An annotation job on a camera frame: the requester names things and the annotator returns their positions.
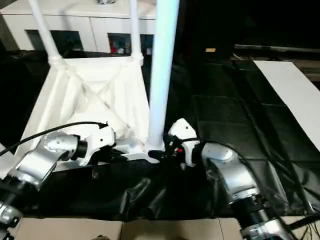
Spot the grey pleated curtain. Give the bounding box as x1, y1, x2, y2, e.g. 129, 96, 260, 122
0, 12, 21, 52

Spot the white plastic table top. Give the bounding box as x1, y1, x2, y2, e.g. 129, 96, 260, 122
13, 53, 168, 173

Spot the black tripod stand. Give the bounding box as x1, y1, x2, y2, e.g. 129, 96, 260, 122
284, 213, 320, 240

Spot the white flat board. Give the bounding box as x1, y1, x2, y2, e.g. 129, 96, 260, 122
252, 59, 320, 146

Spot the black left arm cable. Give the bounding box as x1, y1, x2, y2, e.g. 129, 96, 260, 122
0, 121, 108, 157

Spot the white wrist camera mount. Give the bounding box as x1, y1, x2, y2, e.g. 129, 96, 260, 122
167, 118, 201, 171
79, 123, 117, 167

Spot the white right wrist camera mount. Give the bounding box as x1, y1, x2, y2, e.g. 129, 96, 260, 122
167, 118, 201, 171

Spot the black table mat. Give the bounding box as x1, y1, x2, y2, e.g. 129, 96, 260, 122
0, 48, 320, 222

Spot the white sideboard cabinet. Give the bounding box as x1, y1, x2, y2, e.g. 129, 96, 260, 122
0, 0, 158, 55

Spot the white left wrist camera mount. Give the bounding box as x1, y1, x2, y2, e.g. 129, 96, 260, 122
79, 123, 117, 167

